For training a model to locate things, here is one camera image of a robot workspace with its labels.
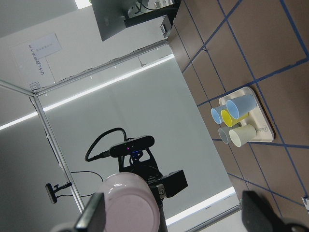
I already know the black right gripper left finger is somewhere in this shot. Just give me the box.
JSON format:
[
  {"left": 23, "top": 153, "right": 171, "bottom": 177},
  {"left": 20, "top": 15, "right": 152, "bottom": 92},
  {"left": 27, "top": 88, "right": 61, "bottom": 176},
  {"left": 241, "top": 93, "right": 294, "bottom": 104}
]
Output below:
[{"left": 75, "top": 193, "right": 105, "bottom": 230}]

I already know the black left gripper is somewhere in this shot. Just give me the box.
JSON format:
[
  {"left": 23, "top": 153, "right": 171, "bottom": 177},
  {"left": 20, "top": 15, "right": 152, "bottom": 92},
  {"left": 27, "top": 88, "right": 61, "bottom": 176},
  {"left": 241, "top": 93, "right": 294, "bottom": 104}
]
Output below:
[{"left": 118, "top": 149, "right": 188, "bottom": 232}]

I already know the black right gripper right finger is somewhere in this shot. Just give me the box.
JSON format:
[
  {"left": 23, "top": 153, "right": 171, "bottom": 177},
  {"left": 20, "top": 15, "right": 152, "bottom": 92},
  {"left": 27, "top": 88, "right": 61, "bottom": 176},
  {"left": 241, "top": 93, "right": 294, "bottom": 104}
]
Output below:
[{"left": 242, "top": 191, "right": 289, "bottom": 232}]

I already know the pink plastic cup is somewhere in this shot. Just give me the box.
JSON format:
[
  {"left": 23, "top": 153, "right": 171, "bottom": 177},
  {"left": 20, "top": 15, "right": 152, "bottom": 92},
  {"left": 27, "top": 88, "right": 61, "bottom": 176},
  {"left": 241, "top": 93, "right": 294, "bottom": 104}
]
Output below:
[{"left": 97, "top": 172, "right": 160, "bottom": 232}]

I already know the grey plastic cup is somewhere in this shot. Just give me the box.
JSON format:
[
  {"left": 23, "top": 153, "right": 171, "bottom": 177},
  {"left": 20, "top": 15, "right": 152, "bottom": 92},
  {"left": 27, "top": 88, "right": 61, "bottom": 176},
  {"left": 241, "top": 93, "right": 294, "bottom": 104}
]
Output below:
[{"left": 218, "top": 124, "right": 240, "bottom": 144}]

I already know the cream plastic cup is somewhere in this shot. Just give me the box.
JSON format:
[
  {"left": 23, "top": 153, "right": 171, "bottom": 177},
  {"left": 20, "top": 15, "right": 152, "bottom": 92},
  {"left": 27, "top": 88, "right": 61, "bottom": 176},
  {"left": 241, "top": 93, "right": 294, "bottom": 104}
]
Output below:
[{"left": 229, "top": 124, "right": 257, "bottom": 147}]

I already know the yellow plastic cup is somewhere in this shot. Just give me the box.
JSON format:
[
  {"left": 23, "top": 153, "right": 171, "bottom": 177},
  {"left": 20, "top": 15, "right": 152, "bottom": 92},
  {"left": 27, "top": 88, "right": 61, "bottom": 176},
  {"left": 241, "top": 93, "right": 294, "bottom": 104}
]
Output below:
[{"left": 221, "top": 109, "right": 249, "bottom": 127}]

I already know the light blue plastic cup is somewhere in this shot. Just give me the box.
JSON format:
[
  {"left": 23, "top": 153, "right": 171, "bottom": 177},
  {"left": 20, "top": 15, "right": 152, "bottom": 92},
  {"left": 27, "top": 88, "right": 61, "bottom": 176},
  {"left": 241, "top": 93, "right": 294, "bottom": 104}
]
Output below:
[{"left": 226, "top": 95, "right": 257, "bottom": 119}]

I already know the cream plastic tray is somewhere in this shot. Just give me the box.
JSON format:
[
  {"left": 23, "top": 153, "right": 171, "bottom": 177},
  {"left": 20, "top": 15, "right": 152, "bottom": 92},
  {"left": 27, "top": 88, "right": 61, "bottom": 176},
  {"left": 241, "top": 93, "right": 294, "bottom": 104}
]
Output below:
[{"left": 219, "top": 87, "right": 275, "bottom": 143}]

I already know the black monitor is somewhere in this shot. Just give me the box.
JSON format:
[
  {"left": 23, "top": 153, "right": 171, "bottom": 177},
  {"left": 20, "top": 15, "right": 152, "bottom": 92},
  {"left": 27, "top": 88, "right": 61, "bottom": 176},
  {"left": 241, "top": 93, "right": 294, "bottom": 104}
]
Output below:
[{"left": 91, "top": 0, "right": 181, "bottom": 41}]

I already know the white paper sign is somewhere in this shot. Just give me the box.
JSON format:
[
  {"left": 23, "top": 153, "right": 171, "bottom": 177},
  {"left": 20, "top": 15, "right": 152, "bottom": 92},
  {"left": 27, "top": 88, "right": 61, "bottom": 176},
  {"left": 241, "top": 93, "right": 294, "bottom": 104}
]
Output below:
[{"left": 30, "top": 33, "right": 62, "bottom": 59}]

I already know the black webcam on mount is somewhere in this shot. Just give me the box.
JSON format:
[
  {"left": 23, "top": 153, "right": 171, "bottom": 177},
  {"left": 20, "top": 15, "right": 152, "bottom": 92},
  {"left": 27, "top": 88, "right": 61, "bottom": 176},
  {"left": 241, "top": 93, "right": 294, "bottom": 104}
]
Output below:
[{"left": 45, "top": 182, "right": 72, "bottom": 204}]

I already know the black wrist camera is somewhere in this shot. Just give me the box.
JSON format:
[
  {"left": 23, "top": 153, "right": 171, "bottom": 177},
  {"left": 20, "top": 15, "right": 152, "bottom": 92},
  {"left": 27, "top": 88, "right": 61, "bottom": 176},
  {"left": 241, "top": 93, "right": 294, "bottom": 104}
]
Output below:
[{"left": 109, "top": 135, "right": 155, "bottom": 158}]

